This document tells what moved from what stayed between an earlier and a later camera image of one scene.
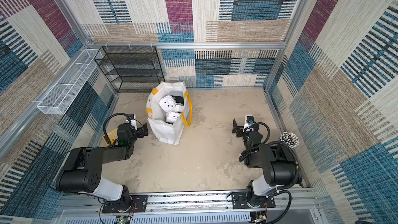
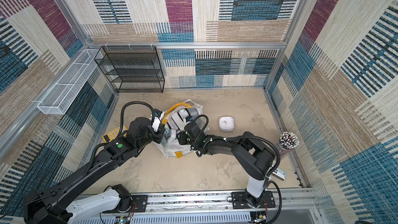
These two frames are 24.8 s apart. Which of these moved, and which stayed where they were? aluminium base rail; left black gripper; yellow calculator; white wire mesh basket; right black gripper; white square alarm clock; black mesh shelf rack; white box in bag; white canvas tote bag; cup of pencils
Moved: left black gripper; white canvas tote bag; right black gripper; white square alarm clock
Stayed: black mesh shelf rack; aluminium base rail; white wire mesh basket; yellow calculator; white box in bag; cup of pencils
